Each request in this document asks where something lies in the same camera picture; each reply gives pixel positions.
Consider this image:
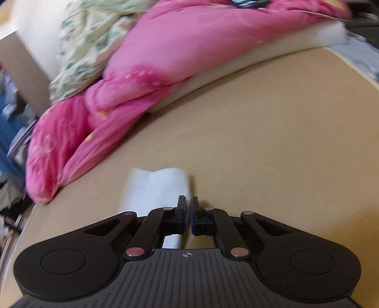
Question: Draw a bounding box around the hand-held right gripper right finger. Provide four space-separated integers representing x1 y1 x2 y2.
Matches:
191 196 292 263

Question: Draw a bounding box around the small white garment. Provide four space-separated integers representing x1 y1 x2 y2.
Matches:
115 167 190 249

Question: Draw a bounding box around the pale green floral blanket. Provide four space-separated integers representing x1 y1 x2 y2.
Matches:
49 0 154 104

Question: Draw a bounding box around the brown wooden panel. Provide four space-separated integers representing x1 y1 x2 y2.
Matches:
0 32 52 116

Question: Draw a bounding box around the light blue striped cloth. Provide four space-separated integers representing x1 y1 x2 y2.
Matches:
332 32 379 79

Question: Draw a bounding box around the blue cloth pile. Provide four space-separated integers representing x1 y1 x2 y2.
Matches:
0 89 28 184

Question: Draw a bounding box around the black ridged object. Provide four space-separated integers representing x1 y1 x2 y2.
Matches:
226 0 270 9

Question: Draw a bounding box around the pink printed blanket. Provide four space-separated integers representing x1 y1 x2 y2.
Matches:
25 0 353 205

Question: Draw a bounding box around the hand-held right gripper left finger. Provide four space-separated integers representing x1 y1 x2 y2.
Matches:
84 195 188 261

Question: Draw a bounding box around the white foam pad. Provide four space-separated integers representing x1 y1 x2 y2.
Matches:
148 21 348 114

